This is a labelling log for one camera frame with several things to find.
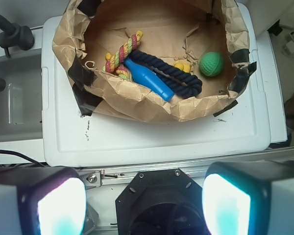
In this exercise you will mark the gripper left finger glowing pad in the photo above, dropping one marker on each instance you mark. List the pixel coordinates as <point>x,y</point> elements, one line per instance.
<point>41,201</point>

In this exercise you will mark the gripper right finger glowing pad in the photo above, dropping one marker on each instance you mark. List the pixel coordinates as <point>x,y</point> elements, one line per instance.
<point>249,198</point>

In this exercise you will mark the yellow rubber duck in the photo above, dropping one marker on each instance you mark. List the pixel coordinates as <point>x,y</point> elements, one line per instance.
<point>182,66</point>

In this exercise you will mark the white plastic bin lid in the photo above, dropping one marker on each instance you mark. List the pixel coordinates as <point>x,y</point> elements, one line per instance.
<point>99,140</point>

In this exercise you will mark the green dimpled ball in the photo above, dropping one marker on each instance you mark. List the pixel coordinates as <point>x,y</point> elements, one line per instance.
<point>211,64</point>

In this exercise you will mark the white power strip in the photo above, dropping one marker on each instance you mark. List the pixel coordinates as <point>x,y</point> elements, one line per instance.
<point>288,48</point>

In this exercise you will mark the blue plastic bottle toy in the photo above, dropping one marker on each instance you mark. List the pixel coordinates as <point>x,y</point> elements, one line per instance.
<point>145,77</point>

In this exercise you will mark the black faucet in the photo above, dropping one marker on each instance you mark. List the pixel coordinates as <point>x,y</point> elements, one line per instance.
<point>14,35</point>

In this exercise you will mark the brown paper bag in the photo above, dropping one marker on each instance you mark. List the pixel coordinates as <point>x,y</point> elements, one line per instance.
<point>173,30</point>

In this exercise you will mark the aluminium extrusion rail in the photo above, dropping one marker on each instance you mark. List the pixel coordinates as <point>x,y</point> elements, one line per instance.
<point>103,176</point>

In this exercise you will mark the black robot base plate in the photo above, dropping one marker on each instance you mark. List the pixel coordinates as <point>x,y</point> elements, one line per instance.
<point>163,202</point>

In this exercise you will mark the dark navy rope toy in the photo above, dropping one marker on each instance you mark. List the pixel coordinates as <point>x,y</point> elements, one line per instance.
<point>183,84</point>

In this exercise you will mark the multicolour twisted rope toy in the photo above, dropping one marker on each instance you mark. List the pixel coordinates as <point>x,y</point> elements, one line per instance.
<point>114,62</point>

